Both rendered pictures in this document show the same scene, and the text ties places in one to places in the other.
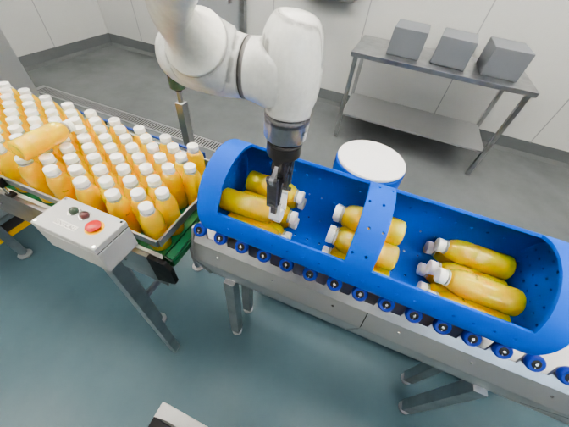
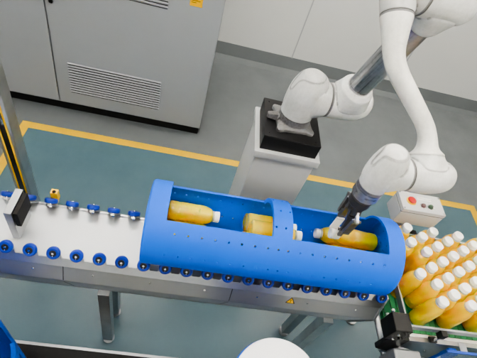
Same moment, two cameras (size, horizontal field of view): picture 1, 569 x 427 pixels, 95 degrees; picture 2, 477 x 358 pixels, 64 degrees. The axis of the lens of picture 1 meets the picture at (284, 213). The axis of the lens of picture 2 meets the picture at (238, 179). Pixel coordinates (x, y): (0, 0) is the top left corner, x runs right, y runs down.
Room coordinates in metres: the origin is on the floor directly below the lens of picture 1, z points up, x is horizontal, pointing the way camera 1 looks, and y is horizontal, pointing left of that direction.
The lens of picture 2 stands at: (1.06, -0.77, 2.22)
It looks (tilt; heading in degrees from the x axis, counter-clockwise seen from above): 49 degrees down; 151
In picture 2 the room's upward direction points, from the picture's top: 20 degrees clockwise
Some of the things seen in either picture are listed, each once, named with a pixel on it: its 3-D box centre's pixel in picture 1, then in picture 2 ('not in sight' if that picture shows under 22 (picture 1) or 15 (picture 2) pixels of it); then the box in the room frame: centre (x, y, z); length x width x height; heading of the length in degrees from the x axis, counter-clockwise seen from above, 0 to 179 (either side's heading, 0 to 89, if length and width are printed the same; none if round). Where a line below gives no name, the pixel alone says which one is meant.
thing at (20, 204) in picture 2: not in sight; (20, 214); (0.23, -1.05, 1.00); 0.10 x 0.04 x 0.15; 164
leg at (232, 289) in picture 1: (234, 309); (302, 312); (0.51, 0.19, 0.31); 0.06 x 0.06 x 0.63; 74
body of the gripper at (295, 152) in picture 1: (283, 156); (357, 203); (0.48, 0.02, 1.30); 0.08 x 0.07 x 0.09; 164
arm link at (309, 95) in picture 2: not in sight; (307, 94); (-0.15, 0.09, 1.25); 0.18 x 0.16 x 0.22; 81
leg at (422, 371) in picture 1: (433, 365); (106, 317); (0.37, -0.80, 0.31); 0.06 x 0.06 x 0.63; 74
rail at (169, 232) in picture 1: (198, 201); (393, 275); (0.62, 0.31, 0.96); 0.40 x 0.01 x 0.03; 164
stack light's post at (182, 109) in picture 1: (200, 195); not in sight; (1.05, 0.50, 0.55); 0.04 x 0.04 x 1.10; 74
